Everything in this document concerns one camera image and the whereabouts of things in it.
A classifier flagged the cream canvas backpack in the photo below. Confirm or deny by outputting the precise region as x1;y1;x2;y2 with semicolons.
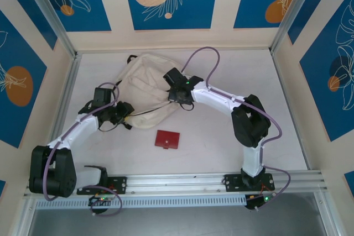
116;53;180;130

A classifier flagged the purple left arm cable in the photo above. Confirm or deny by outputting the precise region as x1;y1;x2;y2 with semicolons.
43;82;123;217

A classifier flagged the slotted grey cable duct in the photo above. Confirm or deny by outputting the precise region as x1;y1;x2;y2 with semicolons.
35;195;247;208

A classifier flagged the aluminium mounting rail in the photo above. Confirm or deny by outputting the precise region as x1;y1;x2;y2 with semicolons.
23;170;329;198

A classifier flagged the aluminium table side rail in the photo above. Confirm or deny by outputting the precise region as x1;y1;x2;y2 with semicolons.
269;50;312;170
41;53;81;176

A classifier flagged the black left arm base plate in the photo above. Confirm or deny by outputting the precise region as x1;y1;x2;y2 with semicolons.
76;176;128;195

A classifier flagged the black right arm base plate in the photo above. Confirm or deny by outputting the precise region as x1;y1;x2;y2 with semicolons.
223;173;276;192

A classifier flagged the small controller board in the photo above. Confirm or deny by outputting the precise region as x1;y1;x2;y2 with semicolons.
244;194;274;211
88;195;116;206

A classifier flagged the aluminium frame post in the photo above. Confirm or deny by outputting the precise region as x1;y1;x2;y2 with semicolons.
20;0;77;57
270;0;321;54

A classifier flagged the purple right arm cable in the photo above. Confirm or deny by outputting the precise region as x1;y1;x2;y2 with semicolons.
181;46;291;211

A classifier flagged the red wallet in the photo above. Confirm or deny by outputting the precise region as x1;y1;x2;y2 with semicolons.
154;130;181;150

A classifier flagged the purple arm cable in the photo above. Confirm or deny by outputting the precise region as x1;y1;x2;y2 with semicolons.
43;82;123;217
181;46;291;211

